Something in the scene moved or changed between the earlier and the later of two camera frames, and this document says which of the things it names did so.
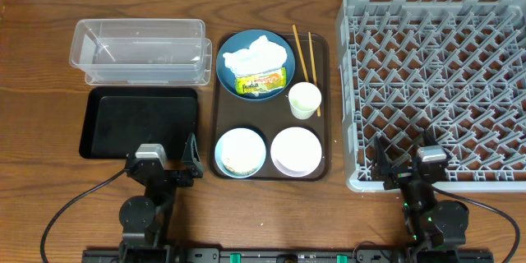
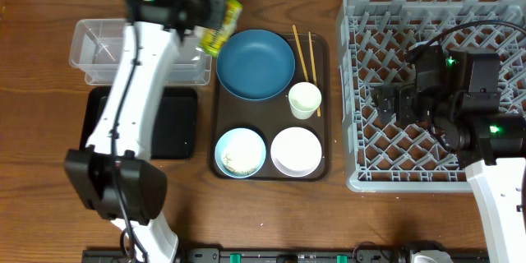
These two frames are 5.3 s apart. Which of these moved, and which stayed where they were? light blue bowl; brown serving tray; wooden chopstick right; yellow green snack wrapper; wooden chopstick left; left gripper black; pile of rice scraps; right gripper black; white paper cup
Moved: right gripper black; left gripper black; yellow green snack wrapper
Stayed: brown serving tray; wooden chopstick left; pile of rice scraps; wooden chopstick right; light blue bowl; white paper cup
